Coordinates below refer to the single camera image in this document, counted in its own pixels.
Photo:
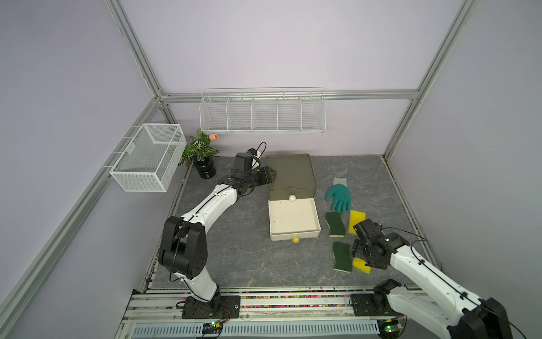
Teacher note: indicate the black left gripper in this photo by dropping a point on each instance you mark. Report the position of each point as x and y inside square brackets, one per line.
[266, 175]

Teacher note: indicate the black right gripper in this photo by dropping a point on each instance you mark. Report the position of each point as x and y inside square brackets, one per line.
[356, 252]

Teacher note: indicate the green yellow sponge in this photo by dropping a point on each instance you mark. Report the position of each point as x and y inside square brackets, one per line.
[342, 257]

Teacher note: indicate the olive three-drawer storage box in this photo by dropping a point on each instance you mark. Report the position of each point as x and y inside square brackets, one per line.
[294, 176]

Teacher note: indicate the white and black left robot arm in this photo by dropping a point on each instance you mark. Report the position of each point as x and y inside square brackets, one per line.
[183, 249]

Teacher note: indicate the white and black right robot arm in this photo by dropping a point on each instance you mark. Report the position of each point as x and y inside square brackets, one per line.
[451, 312]

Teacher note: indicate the green rubber glove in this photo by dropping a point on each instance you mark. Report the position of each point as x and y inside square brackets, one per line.
[339, 195]

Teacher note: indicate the potted green plant black pot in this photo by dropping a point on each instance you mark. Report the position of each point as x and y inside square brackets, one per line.
[199, 152]

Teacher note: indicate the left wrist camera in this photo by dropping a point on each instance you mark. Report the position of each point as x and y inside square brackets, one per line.
[255, 158]

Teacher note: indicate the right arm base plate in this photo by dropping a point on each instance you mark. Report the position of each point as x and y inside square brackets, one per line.
[368, 304]

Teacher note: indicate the long white wire shelf basket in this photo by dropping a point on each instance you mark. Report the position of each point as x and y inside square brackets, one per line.
[263, 110]

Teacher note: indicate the white slotted cable duct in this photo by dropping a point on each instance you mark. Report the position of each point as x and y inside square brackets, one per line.
[258, 329]

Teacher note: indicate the white wire cube basket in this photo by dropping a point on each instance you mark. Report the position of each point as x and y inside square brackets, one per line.
[149, 161]

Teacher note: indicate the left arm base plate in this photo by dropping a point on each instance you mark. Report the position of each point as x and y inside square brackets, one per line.
[224, 307]

